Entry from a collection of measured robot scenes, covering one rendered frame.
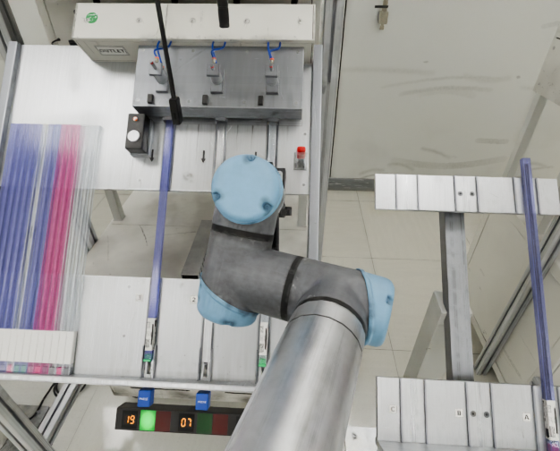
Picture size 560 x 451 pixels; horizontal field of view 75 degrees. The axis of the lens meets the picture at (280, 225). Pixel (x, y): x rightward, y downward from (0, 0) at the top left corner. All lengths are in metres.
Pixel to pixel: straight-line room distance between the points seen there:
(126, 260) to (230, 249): 0.84
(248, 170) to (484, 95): 2.37
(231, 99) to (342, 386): 0.60
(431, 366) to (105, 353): 0.69
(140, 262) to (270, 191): 0.86
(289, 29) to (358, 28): 1.57
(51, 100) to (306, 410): 0.86
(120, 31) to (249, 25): 0.26
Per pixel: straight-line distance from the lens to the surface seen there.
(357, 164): 2.63
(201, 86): 0.79
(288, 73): 0.79
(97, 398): 1.71
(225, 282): 0.41
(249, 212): 0.38
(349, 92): 2.44
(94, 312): 0.83
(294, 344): 0.31
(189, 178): 0.79
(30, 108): 1.00
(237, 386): 0.74
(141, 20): 0.89
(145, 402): 0.80
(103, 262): 1.24
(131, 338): 0.80
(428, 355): 0.90
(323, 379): 0.29
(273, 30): 0.82
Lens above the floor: 1.37
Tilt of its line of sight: 36 degrees down
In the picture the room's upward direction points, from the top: straight up
